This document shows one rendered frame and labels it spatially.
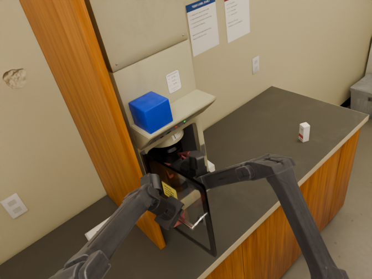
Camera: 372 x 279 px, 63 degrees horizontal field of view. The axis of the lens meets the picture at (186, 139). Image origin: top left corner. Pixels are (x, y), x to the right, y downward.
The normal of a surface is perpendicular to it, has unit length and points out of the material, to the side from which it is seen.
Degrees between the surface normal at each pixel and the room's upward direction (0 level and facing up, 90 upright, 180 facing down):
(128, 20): 90
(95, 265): 65
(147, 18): 90
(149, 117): 90
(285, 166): 46
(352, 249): 0
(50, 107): 90
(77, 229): 0
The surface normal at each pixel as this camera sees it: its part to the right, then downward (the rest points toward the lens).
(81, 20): 0.65, 0.36
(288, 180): 0.33, -0.28
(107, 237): 0.80, -0.53
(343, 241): -0.16, -0.79
